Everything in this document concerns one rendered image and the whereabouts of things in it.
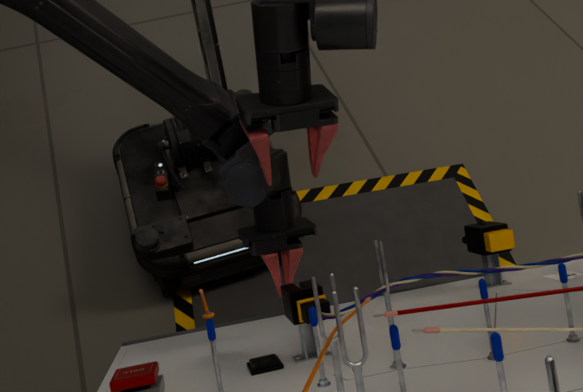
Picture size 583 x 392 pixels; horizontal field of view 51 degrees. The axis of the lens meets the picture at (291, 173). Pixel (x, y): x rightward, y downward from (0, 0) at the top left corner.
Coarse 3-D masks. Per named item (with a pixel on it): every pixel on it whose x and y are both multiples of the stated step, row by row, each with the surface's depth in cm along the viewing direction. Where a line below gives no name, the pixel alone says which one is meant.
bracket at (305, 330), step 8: (304, 328) 77; (304, 336) 75; (312, 336) 77; (304, 344) 75; (312, 344) 77; (304, 352) 75; (312, 352) 77; (328, 352) 76; (296, 360) 75; (304, 360) 75
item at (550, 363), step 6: (546, 360) 25; (552, 360) 25; (546, 366) 25; (552, 366) 25; (552, 372) 25; (552, 378) 25; (552, 384) 25; (558, 384) 25; (552, 390) 25; (558, 390) 25
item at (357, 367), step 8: (336, 296) 44; (336, 304) 44; (360, 304) 45; (336, 312) 44; (360, 312) 45; (336, 320) 45; (360, 320) 45; (360, 328) 45; (360, 336) 45; (344, 344) 45; (344, 352) 44; (368, 352) 45; (344, 360) 44; (360, 360) 45; (352, 368) 45; (360, 368) 44; (360, 376) 44; (360, 384) 44
